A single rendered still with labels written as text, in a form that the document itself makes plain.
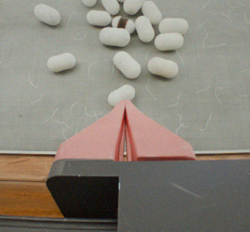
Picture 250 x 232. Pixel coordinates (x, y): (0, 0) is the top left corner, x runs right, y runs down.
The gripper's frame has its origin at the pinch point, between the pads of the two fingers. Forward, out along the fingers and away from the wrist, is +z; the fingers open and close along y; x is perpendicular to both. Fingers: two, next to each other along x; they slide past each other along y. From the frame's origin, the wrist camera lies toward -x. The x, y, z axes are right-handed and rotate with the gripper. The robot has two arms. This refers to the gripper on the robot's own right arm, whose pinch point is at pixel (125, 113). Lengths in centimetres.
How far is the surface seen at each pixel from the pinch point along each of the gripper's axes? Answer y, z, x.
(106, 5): 2.4, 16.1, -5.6
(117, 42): 0.9, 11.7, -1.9
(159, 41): -4.2, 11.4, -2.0
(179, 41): -6.6, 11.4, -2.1
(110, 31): 1.8, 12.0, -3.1
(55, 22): 9.2, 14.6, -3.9
